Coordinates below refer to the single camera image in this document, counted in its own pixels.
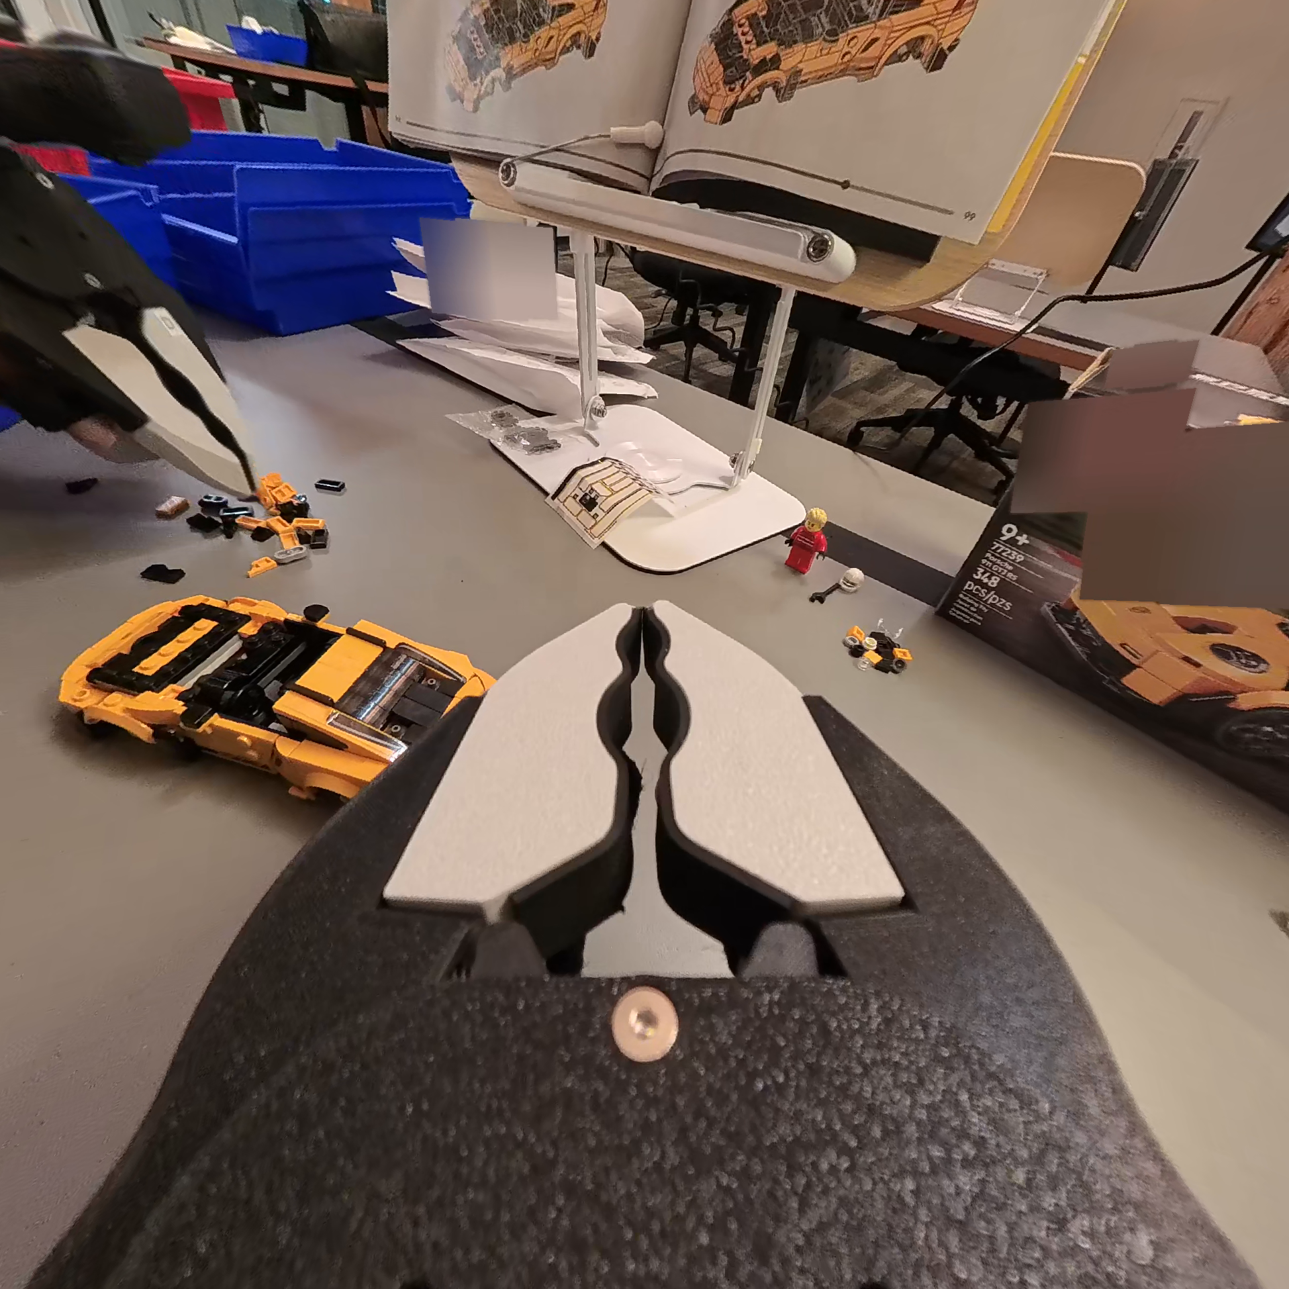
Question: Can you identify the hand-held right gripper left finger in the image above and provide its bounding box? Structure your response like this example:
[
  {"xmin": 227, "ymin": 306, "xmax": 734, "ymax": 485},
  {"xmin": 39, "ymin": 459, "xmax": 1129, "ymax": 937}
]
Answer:
[{"xmin": 381, "ymin": 605, "xmax": 647, "ymax": 977}]

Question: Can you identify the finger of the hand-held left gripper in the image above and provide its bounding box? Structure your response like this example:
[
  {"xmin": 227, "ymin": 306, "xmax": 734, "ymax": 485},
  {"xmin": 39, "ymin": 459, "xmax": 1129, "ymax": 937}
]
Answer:
[
  {"xmin": 140, "ymin": 303, "xmax": 262, "ymax": 485},
  {"xmin": 64, "ymin": 322, "xmax": 256, "ymax": 500}
]

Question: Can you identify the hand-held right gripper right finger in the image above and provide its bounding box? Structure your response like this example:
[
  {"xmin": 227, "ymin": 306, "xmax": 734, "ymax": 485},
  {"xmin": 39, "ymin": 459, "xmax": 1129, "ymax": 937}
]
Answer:
[{"xmin": 647, "ymin": 600, "xmax": 907, "ymax": 977}]

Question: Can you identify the pile of lego pieces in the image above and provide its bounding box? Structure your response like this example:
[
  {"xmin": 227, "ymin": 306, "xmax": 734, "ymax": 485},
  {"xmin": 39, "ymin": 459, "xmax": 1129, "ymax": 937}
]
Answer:
[{"xmin": 157, "ymin": 475, "xmax": 352, "ymax": 584}]

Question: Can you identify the orange lego car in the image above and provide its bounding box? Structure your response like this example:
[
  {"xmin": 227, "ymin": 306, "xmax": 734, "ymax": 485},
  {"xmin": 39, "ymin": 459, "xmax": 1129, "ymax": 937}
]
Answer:
[{"xmin": 56, "ymin": 590, "xmax": 499, "ymax": 802}]

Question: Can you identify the small orange black lego assembly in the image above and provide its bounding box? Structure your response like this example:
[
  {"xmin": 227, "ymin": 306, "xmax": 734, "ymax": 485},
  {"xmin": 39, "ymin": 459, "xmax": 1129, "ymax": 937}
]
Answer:
[{"xmin": 841, "ymin": 619, "xmax": 917, "ymax": 680}]

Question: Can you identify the red lego minifigure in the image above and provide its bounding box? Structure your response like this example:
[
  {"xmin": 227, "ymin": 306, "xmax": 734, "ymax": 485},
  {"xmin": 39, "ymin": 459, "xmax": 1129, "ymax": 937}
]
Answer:
[{"xmin": 782, "ymin": 501, "xmax": 833, "ymax": 580}]

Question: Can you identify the lego set box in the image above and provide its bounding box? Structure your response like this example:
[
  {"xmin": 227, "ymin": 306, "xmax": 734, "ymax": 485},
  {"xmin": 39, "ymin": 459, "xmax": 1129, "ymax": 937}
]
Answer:
[{"xmin": 932, "ymin": 336, "xmax": 1289, "ymax": 808}]

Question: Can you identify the blue plastic bin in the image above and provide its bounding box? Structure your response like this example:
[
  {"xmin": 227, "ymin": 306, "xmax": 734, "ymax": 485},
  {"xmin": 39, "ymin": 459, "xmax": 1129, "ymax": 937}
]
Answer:
[{"xmin": 56, "ymin": 129, "xmax": 473, "ymax": 338}]

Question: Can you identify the red plastic bin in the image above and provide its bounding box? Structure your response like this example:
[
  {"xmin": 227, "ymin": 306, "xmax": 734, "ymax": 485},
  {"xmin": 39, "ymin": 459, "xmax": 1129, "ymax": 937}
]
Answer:
[{"xmin": 21, "ymin": 69, "xmax": 237, "ymax": 174}]

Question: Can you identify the wooden-top table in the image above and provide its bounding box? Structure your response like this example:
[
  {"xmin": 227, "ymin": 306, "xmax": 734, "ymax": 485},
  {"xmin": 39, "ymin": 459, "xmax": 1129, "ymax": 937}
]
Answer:
[{"xmin": 141, "ymin": 38, "xmax": 392, "ymax": 153}]

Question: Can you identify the small blue bin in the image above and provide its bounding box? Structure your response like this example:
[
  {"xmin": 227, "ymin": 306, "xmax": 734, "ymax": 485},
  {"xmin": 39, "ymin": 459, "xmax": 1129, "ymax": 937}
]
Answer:
[{"xmin": 222, "ymin": 22, "xmax": 309, "ymax": 63}]

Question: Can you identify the sticker sheet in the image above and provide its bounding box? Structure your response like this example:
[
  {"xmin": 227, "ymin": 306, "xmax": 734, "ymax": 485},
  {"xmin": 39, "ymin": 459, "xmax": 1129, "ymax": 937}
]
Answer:
[{"xmin": 541, "ymin": 452, "xmax": 675, "ymax": 551}]

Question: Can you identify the clear bag of grey parts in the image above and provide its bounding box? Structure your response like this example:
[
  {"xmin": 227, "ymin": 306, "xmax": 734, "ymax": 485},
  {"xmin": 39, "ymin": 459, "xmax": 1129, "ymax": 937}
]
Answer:
[{"xmin": 450, "ymin": 403, "xmax": 571, "ymax": 459}]

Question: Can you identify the white paper bag pile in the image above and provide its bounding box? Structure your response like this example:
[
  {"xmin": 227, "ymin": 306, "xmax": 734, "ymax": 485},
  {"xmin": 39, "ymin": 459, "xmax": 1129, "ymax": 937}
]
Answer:
[{"xmin": 387, "ymin": 235, "xmax": 658, "ymax": 403}]

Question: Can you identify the black office chair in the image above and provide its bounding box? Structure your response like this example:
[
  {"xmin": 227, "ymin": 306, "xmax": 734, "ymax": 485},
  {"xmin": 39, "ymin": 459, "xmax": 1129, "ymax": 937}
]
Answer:
[
  {"xmin": 846, "ymin": 346, "xmax": 1021, "ymax": 494},
  {"xmin": 630, "ymin": 248, "xmax": 753, "ymax": 391}
]

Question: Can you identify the white book stand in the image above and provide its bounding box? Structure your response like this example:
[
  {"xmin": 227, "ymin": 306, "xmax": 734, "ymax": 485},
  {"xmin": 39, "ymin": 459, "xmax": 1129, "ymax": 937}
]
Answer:
[{"xmin": 450, "ymin": 118, "xmax": 1152, "ymax": 500}]

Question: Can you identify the open instruction booklet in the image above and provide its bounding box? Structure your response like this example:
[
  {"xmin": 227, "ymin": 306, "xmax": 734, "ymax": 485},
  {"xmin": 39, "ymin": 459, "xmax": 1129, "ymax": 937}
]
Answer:
[{"xmin": 387, "ymin": 0, "xmax": 1127, "ymax": 248}]

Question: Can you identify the black cable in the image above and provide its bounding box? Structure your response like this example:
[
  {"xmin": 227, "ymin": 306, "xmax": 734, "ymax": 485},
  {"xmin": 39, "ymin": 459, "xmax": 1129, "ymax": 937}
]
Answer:
[{"xmin": 930, "ymin": 248, "xmax": 1279, "ymax": 424}]

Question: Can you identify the black wall-mounted device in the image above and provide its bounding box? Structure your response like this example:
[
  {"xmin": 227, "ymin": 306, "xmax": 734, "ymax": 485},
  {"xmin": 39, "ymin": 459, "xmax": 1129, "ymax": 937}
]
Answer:
[{"xmin": 1107, "ymin": 157, "xmax": 1200, "ymax": 278}]

